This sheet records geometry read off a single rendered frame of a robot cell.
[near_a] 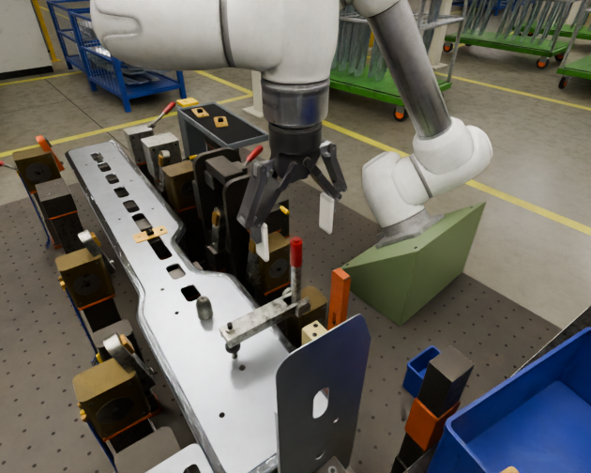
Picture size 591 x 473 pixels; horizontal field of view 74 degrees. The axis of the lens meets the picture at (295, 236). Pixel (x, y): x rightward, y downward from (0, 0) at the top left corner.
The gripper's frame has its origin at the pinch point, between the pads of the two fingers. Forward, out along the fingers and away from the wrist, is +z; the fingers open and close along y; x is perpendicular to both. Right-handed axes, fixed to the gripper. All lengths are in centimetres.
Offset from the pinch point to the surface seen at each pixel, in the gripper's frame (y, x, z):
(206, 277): 9.1, -22.6, 21.6
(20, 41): 0, -702, 75
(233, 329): 13.8, 1.0, 13.5
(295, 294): 0.6, 0.9, 12.6
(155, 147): 1, -76, 11
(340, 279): -0.9, 10.8, 2.0
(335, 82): -291, -333, 95
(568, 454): -16, 44, 18
